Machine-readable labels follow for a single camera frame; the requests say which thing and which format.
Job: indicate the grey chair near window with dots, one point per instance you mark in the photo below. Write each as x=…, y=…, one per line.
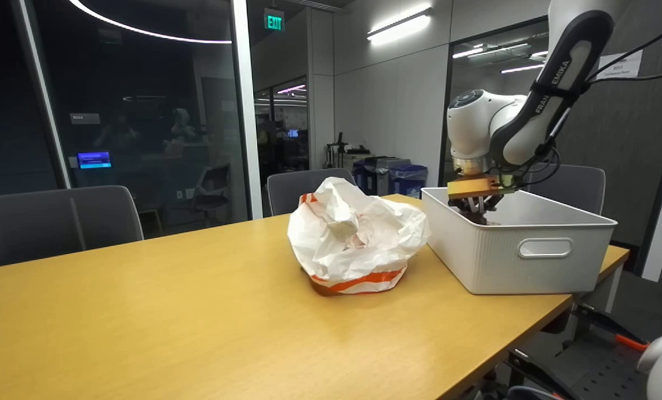
x=62, y=221

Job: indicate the grey chair left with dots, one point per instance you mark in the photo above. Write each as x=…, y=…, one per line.
x=576, y=185

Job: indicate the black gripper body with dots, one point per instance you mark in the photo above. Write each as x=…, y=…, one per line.
x=477, y=207

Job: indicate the grey chair right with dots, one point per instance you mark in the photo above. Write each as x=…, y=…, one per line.
x=285, y=189

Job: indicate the white paper sign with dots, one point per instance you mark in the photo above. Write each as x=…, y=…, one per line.
x=619, y=67

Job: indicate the blue bin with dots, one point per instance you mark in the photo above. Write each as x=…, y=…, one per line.
x=388, y=173

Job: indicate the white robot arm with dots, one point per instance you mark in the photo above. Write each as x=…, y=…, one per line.
x=498, y=137

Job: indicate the orange black tool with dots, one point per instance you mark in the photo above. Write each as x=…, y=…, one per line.
x=592, y=320

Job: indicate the white plastic basket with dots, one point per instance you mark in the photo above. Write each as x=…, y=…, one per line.
x=526, y=245

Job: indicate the white orange plastic bag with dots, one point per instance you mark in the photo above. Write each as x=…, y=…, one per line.
x=354, y=243

